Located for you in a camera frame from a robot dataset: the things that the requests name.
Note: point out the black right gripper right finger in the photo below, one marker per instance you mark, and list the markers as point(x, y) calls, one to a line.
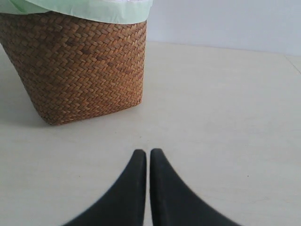
point(173, 203)

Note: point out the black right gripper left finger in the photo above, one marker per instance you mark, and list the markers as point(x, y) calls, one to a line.
point(124, 203)

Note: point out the brown woven wicker basket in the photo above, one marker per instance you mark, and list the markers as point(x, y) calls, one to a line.
point(72, 68)

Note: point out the light green plastic bag liner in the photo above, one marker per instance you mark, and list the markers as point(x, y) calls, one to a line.
point(106, 11)

